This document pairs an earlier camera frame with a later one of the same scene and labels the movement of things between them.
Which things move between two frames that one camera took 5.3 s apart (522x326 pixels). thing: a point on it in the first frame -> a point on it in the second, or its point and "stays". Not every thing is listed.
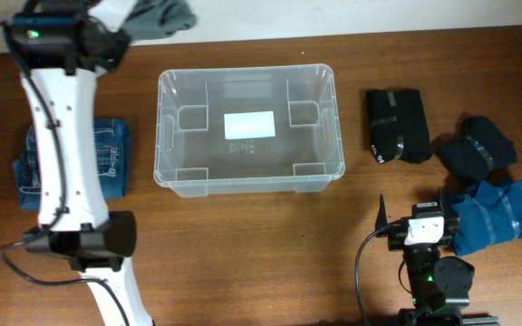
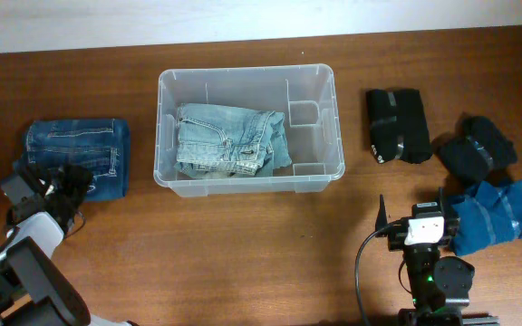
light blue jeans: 153,19 -> 218,142
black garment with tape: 398,126 stays
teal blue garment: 497,215 stays
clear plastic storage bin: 247,129 stays
